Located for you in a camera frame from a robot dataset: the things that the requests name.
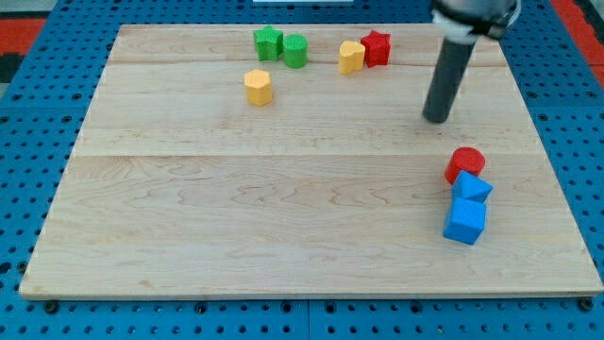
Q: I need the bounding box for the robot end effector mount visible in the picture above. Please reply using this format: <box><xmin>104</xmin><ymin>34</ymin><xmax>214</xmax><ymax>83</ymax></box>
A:
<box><xmin>430</xmin><ymin>0</ymin><xmax>521</xmax><ymax>44</ymax></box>

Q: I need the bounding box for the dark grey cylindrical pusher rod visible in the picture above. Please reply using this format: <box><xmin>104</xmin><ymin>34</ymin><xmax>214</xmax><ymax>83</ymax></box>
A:
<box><xmin>423</xmin><ymin>39</ymin><xmax>475</xmax><ymax>124</ymax></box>

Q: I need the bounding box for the yellow heart block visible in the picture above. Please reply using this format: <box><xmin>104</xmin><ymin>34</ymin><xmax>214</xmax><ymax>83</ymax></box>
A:
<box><xmin>338</xmin><ymin>41</ymin><xmax>365</xmax><ymax>75</ymax></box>

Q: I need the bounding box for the blue triangle block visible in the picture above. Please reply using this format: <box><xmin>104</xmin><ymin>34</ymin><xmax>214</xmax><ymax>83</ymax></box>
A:
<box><xmin>452</xmin><ymin>170</ymin><xmax>493</xmax><ymax>203</ymax></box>

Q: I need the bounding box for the red star block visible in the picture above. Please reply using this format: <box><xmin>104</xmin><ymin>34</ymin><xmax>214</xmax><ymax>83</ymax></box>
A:
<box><xmin>361</xmin><ymin>30</ymin><xmax>391</xmax><ymax>68</ymax></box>

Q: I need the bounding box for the red cylinder block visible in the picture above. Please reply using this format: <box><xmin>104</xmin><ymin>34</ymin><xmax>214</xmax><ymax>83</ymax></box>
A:
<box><xmin>444</xmin><ymin>146</ymin><xmax>486</xmax><ymax>184</ymax></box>

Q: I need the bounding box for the green cylinder block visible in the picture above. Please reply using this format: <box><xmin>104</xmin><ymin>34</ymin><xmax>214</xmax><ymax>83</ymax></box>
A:
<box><xmin>283</xmin><ymin>34</ymin><xmax>308</xmax><ymax>69</ymax></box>

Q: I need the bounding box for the blue cube block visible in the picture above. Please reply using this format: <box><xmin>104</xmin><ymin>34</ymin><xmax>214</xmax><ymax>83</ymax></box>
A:
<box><xmin>443</xmin><ymin>197</ymin><xmax>487</xmax><ymax>245</ymax></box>

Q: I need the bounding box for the green star block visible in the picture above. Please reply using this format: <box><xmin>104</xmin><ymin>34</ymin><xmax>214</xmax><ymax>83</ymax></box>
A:
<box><xmin>253</xmin><ymin>25</ymin><xmax>283</xmax><ymax>61</ymax></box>

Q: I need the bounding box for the yellow hexagon block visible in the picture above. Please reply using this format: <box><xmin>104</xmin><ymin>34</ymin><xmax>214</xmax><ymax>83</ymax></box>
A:
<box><xmin>243</xmin><ymin>69</ymin><xmax>273</xmax><ymax>106</ymax></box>

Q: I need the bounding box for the light wooden board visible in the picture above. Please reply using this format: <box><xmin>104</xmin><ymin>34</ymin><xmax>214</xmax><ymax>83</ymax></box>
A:
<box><xmin>20</xmin><ymin>25</ymin><xmax>603</xmax><ymax>300</ymax></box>

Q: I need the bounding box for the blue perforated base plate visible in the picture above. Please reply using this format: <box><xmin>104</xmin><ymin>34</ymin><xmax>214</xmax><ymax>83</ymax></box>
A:
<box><xmin>1</xmin><ymin>1</ymin><xmax>603</xmax><ymax>339</ymax></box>

